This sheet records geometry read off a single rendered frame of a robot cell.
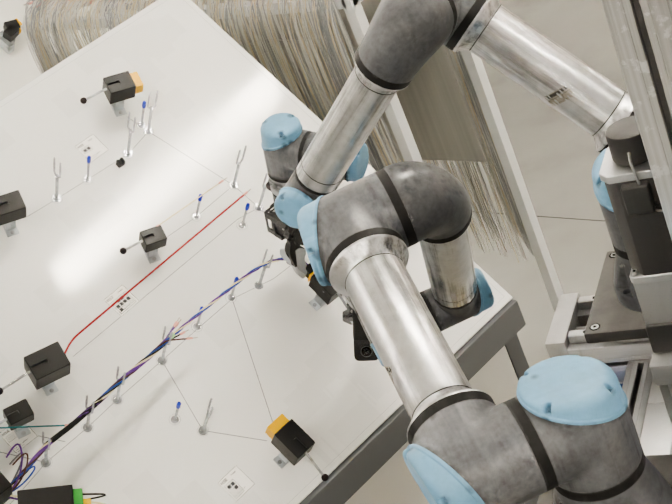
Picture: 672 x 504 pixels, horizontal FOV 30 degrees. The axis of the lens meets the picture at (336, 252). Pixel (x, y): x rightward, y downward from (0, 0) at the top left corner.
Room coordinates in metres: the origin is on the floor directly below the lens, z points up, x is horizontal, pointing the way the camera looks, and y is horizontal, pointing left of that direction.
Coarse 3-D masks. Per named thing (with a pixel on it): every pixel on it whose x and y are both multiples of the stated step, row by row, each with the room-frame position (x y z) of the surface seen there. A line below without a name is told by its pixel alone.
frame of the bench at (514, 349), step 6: (516, 336) 2.23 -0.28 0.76; (510, 342) 2.22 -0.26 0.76; (516, 342) 2.22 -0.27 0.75; (510, 348) 2.21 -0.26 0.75; (516, 348) 2.22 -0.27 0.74; (510, 354) 2.21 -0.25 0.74; (516, 354) 2.22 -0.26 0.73; (522, 354) 2.23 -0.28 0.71; (516, 360) 2.21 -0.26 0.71; (522, 360) 2.22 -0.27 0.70; (516, 366) 2.21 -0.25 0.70; (522, 366) 2.22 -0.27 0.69; (528, 366) 2.23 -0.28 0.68; (516, 372) 2.21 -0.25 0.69; (522, 372) 2.22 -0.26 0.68; (534, 498) 2.17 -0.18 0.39
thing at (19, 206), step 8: (16, 192) 2.28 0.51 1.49; (0, 200) 2.26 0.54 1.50; (8, 200) 2.26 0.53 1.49; (16, 200) 2.26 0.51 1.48; (0, 208) 2.25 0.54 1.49; (8, 208) 2.25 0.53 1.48; (16, 208) 2.25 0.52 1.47; (24, 208) 2.25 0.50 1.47; (0, 216) 2.24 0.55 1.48; (8, 216) 2.25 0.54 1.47; (16, 216) 2.26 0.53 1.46; (24, 216) 2.27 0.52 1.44; (0, 224) 2.26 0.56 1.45; (8, 224) 2.29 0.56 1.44; (8, 232) 2.30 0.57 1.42; (16, 232) 2.30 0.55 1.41
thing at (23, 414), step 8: (24, 400) 1.96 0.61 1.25; (8, 408) 1.95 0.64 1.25; (16, 408) 1.95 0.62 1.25; (24, 408) 1.95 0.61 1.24; (8, 416) 1.94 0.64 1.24; (16, 416) 1.93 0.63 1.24; (24, 416) 1.93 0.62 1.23; (32, 416) 1.94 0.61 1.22; (0, 424) 1.93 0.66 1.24; (8, 424) 1.94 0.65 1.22; (16, 424) 1.93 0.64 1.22; (24, 424) 1.95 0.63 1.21; (16, 432) 1.97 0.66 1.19; (24, 432) 1.97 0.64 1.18
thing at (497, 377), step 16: (496, 368) 2.19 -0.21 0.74; (512, 368) 2.21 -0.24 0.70; (480, 384) 2.16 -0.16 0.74; (496, 384) 2.18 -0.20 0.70; (512, 384) 2.20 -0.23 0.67; (496, 400) 2.17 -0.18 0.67; (400, 448) 2.03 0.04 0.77; (384, 464) 2.00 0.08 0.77; (400, 464) 2.02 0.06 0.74; (368, 480) 1.98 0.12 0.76; (384, 480) 1.99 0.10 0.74; (400, 480) 2.01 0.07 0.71; (352, 496) 1.95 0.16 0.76; (368, 496) 1.97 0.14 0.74; (384, 496) 1.99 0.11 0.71; (400, 496) 2.00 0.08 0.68; (416, 496) 2.02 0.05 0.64
